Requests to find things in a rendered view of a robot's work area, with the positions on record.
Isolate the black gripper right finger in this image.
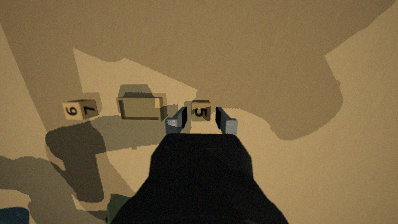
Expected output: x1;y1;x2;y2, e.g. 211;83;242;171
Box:
215;107;238;136

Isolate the tan shallow rectangular tray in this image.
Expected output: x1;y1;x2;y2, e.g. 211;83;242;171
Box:
116;97;164;122

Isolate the beige number cube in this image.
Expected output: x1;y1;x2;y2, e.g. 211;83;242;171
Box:
62;100;98;120
191;100;211;122

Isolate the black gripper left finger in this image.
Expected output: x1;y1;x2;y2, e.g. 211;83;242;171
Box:
165;107;187;135

